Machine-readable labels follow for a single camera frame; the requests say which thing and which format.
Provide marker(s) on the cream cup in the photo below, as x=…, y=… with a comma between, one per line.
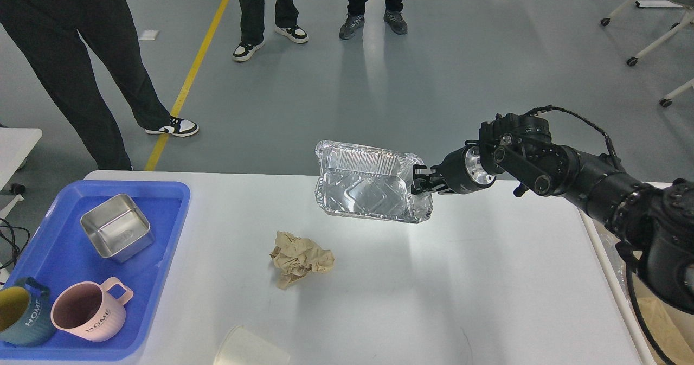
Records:
x=240, y=346

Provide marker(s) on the cream plastic bin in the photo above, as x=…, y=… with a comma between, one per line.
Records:
x=615, y=273

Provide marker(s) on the brown paper in bin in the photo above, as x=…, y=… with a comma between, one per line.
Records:
x=664, y=331

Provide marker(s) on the pink ribbed mug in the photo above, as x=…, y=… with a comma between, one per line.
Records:
x=92, y=311

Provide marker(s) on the brown paper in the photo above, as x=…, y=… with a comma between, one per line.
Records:
x=664, y=331
x=296, y=257

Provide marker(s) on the dark teal mug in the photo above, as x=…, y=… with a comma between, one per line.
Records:
x=25, y=313

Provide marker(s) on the white side table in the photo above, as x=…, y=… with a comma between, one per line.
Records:
x=16, y=144

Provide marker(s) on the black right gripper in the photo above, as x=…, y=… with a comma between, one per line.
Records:
x=461, y=172

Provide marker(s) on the aluminium foil tray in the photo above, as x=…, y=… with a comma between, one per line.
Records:
x=363, y=181

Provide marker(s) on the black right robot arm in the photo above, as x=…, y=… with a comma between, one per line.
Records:
x=654, y=226

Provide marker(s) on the blue plastic bin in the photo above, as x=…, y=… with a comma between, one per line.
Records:
x=60, y=254

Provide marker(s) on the stainless steel tray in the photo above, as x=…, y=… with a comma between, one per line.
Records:
x=117, y=228

